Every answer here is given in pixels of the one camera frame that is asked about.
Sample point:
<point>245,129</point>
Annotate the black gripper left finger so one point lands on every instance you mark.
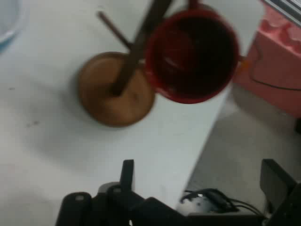
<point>127,176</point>

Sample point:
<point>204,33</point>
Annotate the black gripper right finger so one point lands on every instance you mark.
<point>277,179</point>

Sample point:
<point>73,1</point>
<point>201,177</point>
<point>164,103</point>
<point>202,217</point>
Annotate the red ceramic mug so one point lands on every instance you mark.
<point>195,58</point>

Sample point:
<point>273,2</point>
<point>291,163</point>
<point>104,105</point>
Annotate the white round device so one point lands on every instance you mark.
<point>195,203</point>

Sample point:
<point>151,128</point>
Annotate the brown wooden mug tree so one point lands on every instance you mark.
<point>113,94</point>

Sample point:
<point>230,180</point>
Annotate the clear plastic container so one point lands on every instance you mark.
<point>9,21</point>

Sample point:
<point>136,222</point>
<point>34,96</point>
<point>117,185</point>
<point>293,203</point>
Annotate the aluminium frame rail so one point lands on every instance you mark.
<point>284,7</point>

